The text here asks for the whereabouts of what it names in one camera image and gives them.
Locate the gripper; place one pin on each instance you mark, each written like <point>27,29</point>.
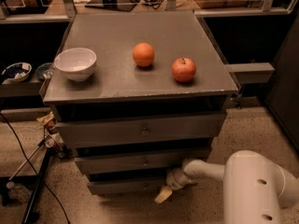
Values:
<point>173,179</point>

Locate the grey bottom drawer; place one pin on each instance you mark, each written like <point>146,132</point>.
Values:
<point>126,185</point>

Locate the grey drawer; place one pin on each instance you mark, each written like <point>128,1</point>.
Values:
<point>126,185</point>
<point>139,160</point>
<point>111,132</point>

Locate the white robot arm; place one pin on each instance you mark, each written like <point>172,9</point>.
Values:
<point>255,189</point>

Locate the grey middle drawer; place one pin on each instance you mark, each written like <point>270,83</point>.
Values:
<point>139,160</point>

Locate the grey top drawer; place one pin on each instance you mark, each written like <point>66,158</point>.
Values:
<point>111,132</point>

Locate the grey drawer cabinet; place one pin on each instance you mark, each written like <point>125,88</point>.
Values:
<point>119,88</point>

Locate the black tripod stand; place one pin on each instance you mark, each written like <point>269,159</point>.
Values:
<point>30,215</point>

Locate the red apple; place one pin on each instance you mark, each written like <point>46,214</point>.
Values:
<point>183,70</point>

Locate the crumpled snack wrapper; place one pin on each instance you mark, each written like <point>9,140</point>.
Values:
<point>48,122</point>

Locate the orange fruit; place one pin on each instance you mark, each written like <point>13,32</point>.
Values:
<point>143,54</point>

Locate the grey side shelf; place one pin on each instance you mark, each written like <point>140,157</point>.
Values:
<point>251,73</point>

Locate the clear plastic bottle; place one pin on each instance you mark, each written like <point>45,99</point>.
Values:
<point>18,192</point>

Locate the white ceramic bowl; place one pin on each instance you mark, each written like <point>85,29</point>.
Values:
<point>76,64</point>

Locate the small dark bowl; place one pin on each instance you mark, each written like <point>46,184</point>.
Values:
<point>44,71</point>

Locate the blue patterned bowl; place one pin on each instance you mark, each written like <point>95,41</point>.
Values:
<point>18,72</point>

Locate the black monitor base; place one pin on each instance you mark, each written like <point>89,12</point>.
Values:
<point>116,5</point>

